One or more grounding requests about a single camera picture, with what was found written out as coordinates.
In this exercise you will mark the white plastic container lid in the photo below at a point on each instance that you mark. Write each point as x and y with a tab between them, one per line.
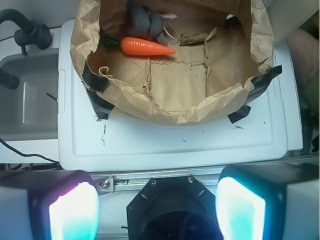
120	143

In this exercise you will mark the aluminium rail with bracket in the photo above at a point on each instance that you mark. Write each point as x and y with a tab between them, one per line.
110	182

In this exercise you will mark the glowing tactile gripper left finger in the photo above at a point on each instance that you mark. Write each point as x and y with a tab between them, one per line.
48	205

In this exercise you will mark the grey plush mouse toy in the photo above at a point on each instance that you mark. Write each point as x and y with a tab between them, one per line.
150	25

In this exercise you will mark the black tape strip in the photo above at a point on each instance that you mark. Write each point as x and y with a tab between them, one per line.
260	83
97	84

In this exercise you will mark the orange plastic toy carrot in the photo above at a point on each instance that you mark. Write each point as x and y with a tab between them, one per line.
137	46

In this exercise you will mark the grey sink basin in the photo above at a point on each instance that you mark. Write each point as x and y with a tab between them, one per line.
30	112

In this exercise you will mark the black tape strip right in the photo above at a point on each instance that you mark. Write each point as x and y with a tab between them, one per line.
260	83

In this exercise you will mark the black faucet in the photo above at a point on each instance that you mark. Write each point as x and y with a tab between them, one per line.
29	32

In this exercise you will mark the black tape strip left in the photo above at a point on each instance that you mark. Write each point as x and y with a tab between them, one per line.
97	84

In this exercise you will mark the black octagonal mount plate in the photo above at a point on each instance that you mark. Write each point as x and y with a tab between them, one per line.
173	208

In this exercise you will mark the brown paper bag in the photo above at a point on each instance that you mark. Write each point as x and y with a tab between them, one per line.
196	85

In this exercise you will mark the small brown wood piece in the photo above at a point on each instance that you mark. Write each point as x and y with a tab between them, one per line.
192	38

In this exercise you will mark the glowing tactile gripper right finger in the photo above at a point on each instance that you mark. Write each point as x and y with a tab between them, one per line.
269	201

